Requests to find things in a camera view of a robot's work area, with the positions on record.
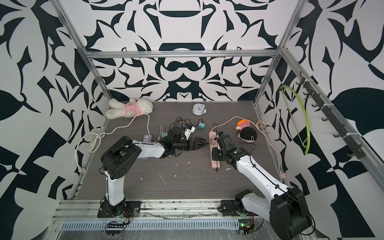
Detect teal USB charger front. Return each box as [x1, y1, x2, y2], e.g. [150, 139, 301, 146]
[197, 122, 205, 131]

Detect black shaver cable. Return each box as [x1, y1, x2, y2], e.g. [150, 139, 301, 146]
[169, 116, 200, 130]

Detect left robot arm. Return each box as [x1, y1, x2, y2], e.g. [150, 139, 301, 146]
[101, 136, 207, 217]

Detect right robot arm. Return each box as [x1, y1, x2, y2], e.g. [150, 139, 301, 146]
[212, 132, 316, 240]

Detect pink power strip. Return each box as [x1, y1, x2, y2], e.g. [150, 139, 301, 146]
[209, 131, 220, 170]

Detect black haired doll toy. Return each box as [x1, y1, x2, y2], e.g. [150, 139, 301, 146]
[236, 120, 257, 143]

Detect small white alarm clock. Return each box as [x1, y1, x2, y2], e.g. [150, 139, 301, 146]
[193, 103, 207, 116]

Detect purple power strip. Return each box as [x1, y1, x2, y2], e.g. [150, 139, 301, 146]
[143, 134, 153, 143]

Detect white pink plush toy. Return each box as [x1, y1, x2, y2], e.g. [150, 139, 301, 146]
[106, 99, 154, 120]

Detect black hook rack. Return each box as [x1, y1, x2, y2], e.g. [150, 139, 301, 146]
[297, 71, 368, 159]

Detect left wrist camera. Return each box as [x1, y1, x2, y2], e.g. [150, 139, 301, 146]
[184, 125, 196, 140]

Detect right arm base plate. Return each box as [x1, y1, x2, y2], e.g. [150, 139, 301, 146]
[218, 198, 266, 217]

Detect pink power strip cable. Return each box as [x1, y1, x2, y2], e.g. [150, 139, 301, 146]
[215, 113, 287, 180]

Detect green hoop on wall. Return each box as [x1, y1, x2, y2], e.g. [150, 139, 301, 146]
[280, 85, 311, 156]

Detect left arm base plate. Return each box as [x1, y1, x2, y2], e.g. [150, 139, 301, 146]
[97, 199, 142, 218]

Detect white power strip cable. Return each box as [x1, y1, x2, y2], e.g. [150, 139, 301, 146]
[74, 112, 151, 175]

